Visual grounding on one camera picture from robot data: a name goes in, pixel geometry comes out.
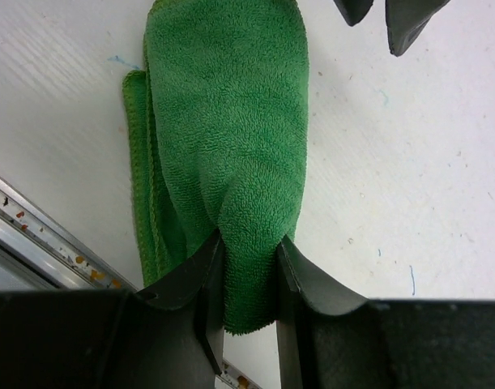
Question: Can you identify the green microfiber towel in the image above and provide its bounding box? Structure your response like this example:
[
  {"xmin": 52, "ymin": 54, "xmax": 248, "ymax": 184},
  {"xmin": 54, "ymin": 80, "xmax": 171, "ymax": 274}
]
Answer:
[{"xmin": 122, "ymin": 1, "xmax": 309, "ymax": 335}]

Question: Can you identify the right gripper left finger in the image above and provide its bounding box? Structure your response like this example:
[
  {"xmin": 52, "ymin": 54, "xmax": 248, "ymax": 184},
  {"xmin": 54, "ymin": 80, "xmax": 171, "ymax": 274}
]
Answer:
[{"xmin": 0, "ymin": 233, "xmax": 225, "ymax": 388}]

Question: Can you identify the aluminium mounting rail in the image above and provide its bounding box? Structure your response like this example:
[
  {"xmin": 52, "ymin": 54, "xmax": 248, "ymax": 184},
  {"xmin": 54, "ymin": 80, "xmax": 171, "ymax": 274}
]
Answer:
[{"xmin": 0, "ymin": 177, "xmax": 281, "ymax": 388}]

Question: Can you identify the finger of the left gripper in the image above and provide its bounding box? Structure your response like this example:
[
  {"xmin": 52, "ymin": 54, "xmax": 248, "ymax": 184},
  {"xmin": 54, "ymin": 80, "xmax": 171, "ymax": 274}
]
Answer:
[
  {"xmin": 334, "ymin": 0, "xmax": 373, "ymax": 27},
  {"xmin": 386, "ymin": 0, "xmax": 449, "ymax": 56}
]

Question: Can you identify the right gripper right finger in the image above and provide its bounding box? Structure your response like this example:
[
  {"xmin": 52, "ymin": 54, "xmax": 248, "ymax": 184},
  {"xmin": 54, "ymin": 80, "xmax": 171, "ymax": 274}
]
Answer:
[{"xmin": 275, "ymin": 239, "xmax": 495, "ymax": 388}]

